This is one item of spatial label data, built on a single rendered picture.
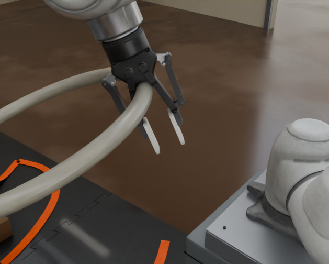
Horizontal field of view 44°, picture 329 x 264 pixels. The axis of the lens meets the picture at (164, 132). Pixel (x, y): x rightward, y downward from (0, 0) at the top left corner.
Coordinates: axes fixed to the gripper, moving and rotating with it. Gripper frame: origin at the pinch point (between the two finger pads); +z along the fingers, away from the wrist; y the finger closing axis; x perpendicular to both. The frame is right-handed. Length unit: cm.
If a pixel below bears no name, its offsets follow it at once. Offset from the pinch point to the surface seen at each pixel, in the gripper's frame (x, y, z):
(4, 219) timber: -104, 106, 64
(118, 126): 15.0, 4.1, -10.7
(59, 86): -21.3, 20.5, -10.4
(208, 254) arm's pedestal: -10.3, 3.5, 42.5
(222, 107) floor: -240, -26, 115
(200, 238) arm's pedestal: -14.8, 4.3, 40.6
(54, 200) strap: -131, 91, 79
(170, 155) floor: -175, 22, 103
